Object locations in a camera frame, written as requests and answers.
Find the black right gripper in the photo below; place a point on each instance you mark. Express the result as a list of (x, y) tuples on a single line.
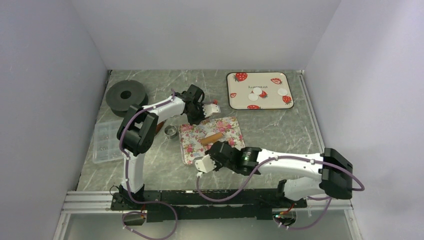
[(218, 166)]

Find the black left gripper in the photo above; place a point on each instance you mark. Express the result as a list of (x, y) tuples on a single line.
[(192, 122)]

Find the wooden rolling pin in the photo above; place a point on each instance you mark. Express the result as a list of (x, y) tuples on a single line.
[(212, 139)]

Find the floral print tray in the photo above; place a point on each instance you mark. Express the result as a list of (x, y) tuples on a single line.
[(195, 140)]

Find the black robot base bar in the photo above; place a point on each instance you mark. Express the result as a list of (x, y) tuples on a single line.
[(168, 205)]

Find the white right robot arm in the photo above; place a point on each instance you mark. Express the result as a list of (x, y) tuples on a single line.
[(327, 173)]

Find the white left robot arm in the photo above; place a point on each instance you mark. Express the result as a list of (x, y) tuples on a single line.
[(138, 130)]

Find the strawberry print tray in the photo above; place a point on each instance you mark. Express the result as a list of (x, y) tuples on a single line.
[(241, 84)]

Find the round white wrapper left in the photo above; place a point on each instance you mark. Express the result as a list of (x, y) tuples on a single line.
[(253, 97)]

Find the round white wrapper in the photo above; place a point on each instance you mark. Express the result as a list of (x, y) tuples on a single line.
[(253, 97), (257, 91), (282, 91)]

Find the round white wrapper middle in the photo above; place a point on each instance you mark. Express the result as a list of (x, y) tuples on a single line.
[(257, 91)]

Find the black filament spool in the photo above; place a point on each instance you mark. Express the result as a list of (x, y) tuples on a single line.
[(125, 93)]

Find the round white wrapper right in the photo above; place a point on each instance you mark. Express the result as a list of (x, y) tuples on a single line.
[(282, 91)]

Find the clear plastic parts box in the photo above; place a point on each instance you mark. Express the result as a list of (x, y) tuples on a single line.
[(105, 142)]

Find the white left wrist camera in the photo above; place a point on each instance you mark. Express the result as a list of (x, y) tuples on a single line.
[(211, 108)]

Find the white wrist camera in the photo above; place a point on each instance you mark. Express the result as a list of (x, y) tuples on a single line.
[(211, 108), (205, 165)]

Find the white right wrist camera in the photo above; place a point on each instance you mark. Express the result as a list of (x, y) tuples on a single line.
[(205, 165)]

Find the aluminium frame rail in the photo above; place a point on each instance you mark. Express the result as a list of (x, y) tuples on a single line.
[(87, 202)]

